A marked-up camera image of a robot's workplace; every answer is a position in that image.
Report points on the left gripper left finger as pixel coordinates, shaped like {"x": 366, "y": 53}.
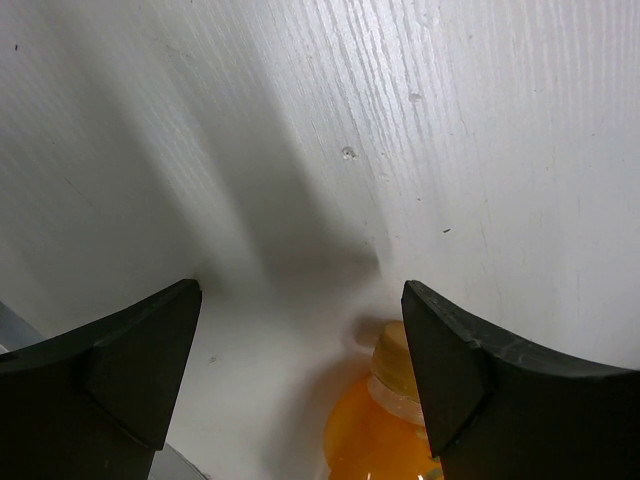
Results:
{"x": 96, "y": 402}

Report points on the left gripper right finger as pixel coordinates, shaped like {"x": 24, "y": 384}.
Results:
{"x": 499, "y": 406}

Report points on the orange plastic bottle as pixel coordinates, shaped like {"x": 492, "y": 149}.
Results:
{"x": 376, "y": 430}

